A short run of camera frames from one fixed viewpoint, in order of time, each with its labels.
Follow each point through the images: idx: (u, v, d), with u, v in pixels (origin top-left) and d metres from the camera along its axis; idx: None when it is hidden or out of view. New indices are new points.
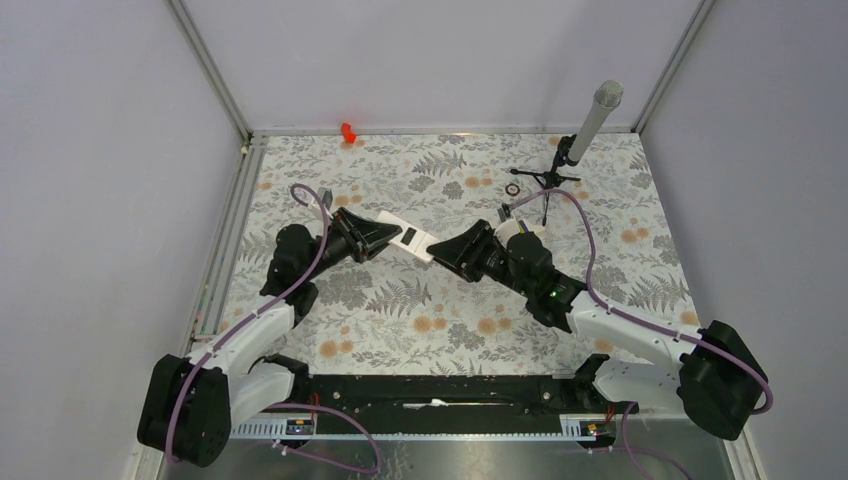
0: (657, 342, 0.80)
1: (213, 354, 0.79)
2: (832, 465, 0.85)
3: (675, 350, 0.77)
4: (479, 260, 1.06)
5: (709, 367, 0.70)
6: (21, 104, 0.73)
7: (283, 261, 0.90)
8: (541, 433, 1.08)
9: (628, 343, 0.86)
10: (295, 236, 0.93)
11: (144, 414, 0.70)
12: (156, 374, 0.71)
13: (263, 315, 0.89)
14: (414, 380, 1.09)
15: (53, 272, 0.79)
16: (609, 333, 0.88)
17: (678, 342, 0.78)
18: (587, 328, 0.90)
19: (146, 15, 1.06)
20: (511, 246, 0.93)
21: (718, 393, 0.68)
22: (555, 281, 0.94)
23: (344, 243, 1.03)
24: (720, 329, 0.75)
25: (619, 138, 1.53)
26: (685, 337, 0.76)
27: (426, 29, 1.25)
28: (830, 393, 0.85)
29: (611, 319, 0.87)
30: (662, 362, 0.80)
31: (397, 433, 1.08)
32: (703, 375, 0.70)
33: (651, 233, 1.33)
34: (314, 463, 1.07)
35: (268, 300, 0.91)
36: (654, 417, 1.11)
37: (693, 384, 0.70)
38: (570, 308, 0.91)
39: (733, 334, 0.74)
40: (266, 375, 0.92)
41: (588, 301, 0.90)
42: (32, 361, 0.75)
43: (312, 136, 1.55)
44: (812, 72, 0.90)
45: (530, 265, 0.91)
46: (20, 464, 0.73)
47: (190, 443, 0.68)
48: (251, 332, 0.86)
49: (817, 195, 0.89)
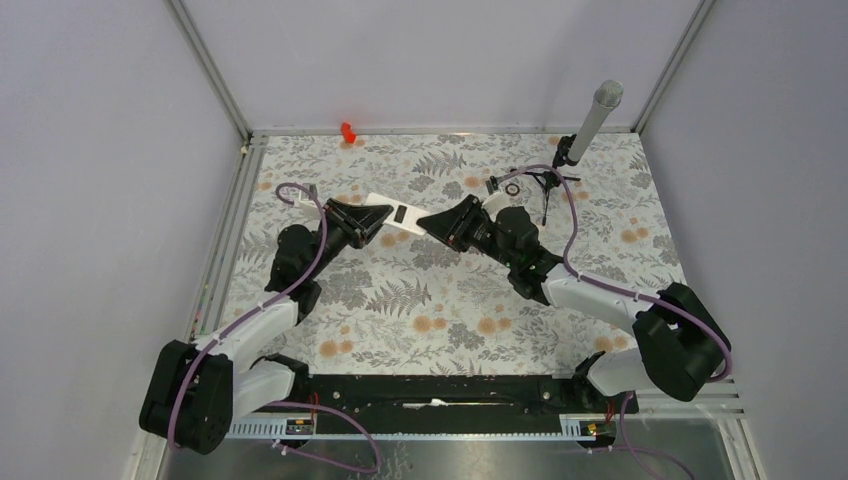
0: (618, 302, 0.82)
1: (219, 342, 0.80)
2: (832, 465, 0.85)
3: (632, 307, 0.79)
4: (466, 233, 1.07)
5: (661, 322, 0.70)
6: (20, 104, 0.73)
7: (286, 262, 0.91)
8: (541, 433, 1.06)
9: (596, 310, 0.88)
10: (294, 236, 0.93)
11: (147, 401, 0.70)
12: (162, 359, 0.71)
13: (268, 309, 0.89)
14: (414, 380, 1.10)
15: (53, 275, 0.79)
16: (579, 301, 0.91)
17: (636, 302, 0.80)
18: (563, 297, 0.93)
19: (146, 15, 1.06)
20: (502, 218, 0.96)
21: (671, 350, 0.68)
22: (539, 257, 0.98)
23: (343, 234, 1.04)
24: (678, 289, 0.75)
25: (619, 138, 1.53)
26: (643, 296, 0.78)
27: (426, 29, 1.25)
28: (829, 396, 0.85)
29: (580, 285, 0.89)
30: (623, 322, 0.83)
31: (396, 434, 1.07)
32: (656, 330, 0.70)
33: (651, 233, 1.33)
34: (314, 463, 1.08)
35: (273, 295, 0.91)
36: (654, 416, 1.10)
37: (646, 340, 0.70)
38: (546, 277, 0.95)
39: (691, 295, 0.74)
40: (266, 372, 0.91)
41: (562, 272, 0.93)
42: (33, 360, 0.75)
43: (312, 136, 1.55)
44: (811, 73, 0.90)
45: (515, 239, 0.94)
46: (21, 464, 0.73)
47: (191, 431, 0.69)
48: (259, 320, 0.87)
49: (818, 194, 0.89)
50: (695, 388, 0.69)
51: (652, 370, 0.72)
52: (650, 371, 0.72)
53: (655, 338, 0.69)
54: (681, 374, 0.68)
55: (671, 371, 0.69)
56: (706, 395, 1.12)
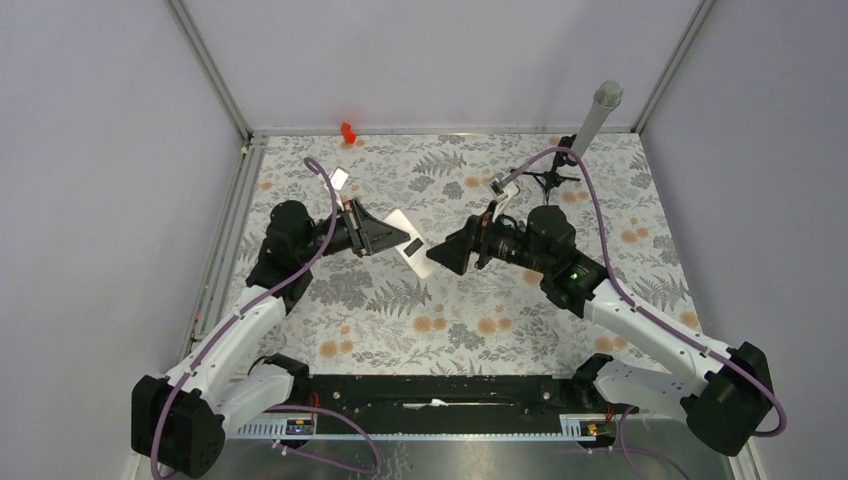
0: (683, 353, 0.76)
1: (192, 374, 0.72)
2: (832, 465, 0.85)
3: (700, 367, 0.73)
4: (490, 247, 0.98)
5: (732, 388, 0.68)
6: (20, 102, 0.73)
7: (276, 240, 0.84)
8: (541, 433, 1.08)
9: (650, 347, 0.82)
10: (289, 213, 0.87)
11: (135, 430, 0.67)
12: (137, 392, 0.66)
13: (246, 317, 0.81)
14: (414, 380, 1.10)
15: (53, 274, 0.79)
16: (628, 331, 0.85)
17: (704, 358, 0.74)
18: (606, 319, 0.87)
19: (146, 14, 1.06)
20: (533, 219, 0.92)
21: (730, 414, 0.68)
22: (573, 263, 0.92)
23: (344, 234, 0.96)
24: (749, 351, 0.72)
25: (619, 138, 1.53)
26: (715, 355, 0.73)
27: (426, 29, 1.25)
28: (830, 395, 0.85)
29: (634, 317, 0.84)
30: (679, 371, 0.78)
31: (396, 433, 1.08)
32: (724, 396, 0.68)
33: (651, 233, 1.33)
34: (314, 463, 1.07)
35: (256, 294, 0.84)
36: (653, 417, 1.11)
37: (712, 402, 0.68)
38: (590, 295, 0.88)
39: (760, 359, 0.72)
40: (261, 382, 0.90)
41: (612, 295, 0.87)
42: (33, 360, 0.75)
43: (312, 136, 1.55)
44: (811, 72, 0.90)
45: (550, 241, 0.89)
46: (21, 463, 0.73)
47: (179, 454, 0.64)
48: (236, 334, 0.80)
49: (818, 193, 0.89)
50: (736, 447, 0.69)
51: (698, 421, 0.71)
52: (694, 420, 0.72)
53: (724, 404, 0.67)
54: (730, 434, 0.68)
55: (723, 432, 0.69)
56: None
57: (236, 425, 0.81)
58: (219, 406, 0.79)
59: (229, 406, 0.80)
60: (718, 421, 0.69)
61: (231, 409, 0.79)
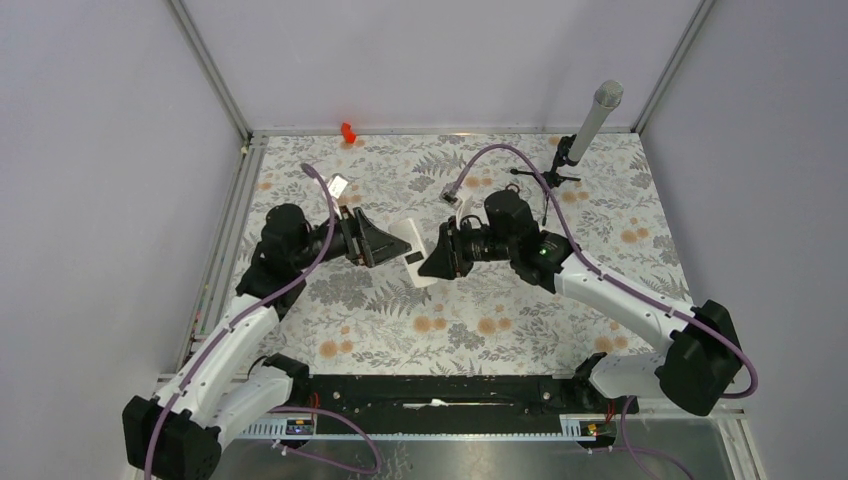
0: (649, 315, 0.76)
1: (182, 393, 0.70)
2: (832, 466, 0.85)
3: (665, 326, 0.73)
4: (465, 253, 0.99)
5: (697, 346, 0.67)
6: (20, 103, 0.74)
7: (270, 241, 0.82)
8: (541, 433, 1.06)
9: (618, 315, 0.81)
10: (285, 215, 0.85)
11: (130, 448, 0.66)
12: (128, 414, 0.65)
13: (236, 329, 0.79)
14: (414, 379, 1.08)
15: (53, 273, 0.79)
16: (597, 301, 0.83)
17: (670, 318, 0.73)
18: (576, 291, 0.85)
19: (145, 14, 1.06)
20: (488, 199, 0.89)
21: (701, 374, 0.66)
22: (540, 240, 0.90)
23: (342, 242, 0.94)
24: (713, 308, 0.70)
25: (619, 138, 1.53)
26: (679, 314, 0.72)
27: (425, 29, 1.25)
28: (828, 397, 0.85)
29: (602, 286, 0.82)
30: (649, 335, 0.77)
31: (396, 434, 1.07)
32: (691, 355, 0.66)
33: (651, 233, 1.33)
34: (314, 463, 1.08)
35: (246, 306, 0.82)
36: (654, 417, 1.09)
37: (678, 360, 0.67)
38: (559, 268, 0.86)
39: (725, 314, 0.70)
40: (261, 384, 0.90)
41: (580, 266, 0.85)
42: (35, 358, 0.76)
43: (312, 136, 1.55)
44: (811, 72, 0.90)
45: (508, 218, 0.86)
46: (23, 461, 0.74)
47: (173, 471, 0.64)
48: (228, 347, 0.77)
49: (817, 193, 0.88)
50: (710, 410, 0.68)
51: (668, 385, 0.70)
52: (665, 385, 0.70)
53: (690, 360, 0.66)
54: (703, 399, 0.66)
55: (691, 389, 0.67)
56: None
57: (236, 431, 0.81)
58: (215, 417, 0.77)
59: (226, 415, 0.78)
60: (690, 382, 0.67)
61: (227, 419, 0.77)
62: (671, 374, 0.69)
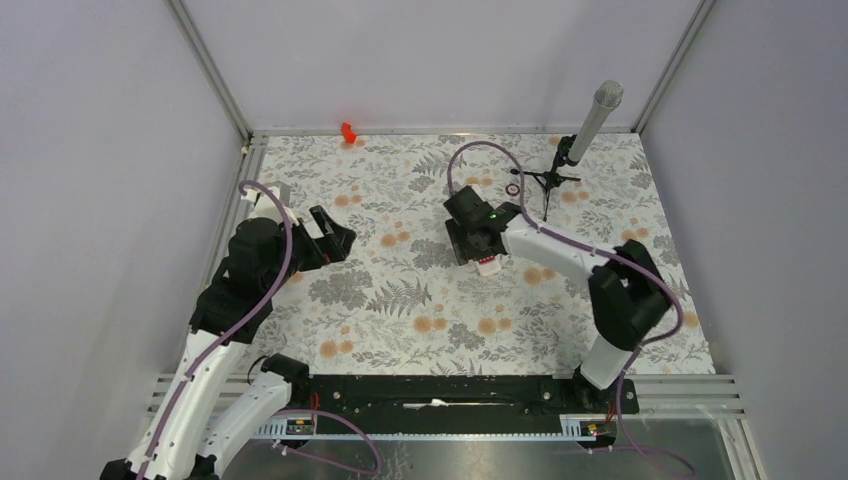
0: (576, 255, 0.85)
1: (152, 458, 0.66)
2: (832, 465, 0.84)
3: (589, 262, 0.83)
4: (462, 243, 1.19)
5: (616, 278, 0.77)
6: (20, 101, 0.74)
7: (238, 253, 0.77)
8: (541, 433, 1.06)
9: (552, 261, 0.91)
10: (256, 228, 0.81)
11: None
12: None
13: (199, 375, 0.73)
14: (414, 379, 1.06)
15: (53, 271, 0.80)
16: (536, 252, 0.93)
17: (593, 256, 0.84)
18: (520, 246, 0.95)
19: (146, 15, 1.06)
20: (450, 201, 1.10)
21: (619, 301, 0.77)
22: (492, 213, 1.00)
23: (302, 243, 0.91)
24: (633, 246, 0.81)
25: (619, 138, 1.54)
26: (600, 251, 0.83)
27: (425, 30, 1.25)
28: (827, 396, 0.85)
29: (538, 237, 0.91)
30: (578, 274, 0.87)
31: (396, 434, 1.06)
32: (609, 284, 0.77)
33: (651, 233, 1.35)
34: (314, 464, 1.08)
35: (208, 346, 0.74)
36: (654, 417, 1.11)
37: (599, 290, 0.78)
38: (505, 227, 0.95)
39: (644, 251, 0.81)
40: (252, 399, 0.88)
41: (521, 224, 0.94)
42: (33, 359, 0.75)
43: (312, 136, 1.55)
44: (810, 71, 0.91)
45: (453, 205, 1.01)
46: (21, 462, 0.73)
47: None
48: (192, 398, 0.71)
49: (817, 192, 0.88)
50: (636, 337, 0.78)
51: (599, 315, 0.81)
52: (598, 317, 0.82)
53: (607, 290, 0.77)
54: (626, 325, 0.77)
55: (615, 317, 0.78)
56: (707, 396, 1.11)
57: (237, 445, 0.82)
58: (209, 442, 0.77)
59: (221, 440, 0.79)
60: (610, 308, 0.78)
61: (223, 444, 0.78)
62: (598, 302, 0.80)
